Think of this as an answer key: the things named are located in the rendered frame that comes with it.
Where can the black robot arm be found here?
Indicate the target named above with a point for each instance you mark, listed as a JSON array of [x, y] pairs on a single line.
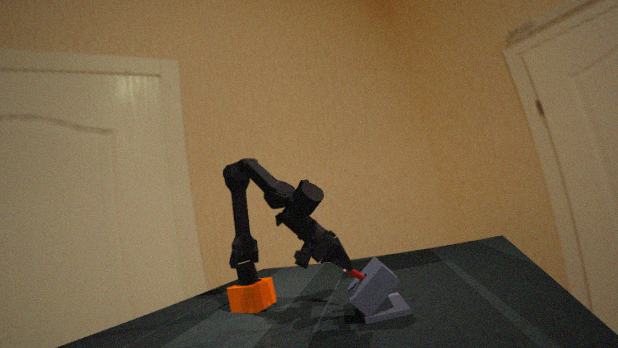
[[299, 203]]

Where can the grey sloped panel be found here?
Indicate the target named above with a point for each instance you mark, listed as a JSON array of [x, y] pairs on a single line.
[[371, 295]]

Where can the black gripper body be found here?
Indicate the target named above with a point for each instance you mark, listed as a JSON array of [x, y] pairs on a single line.
[[316, 234]]

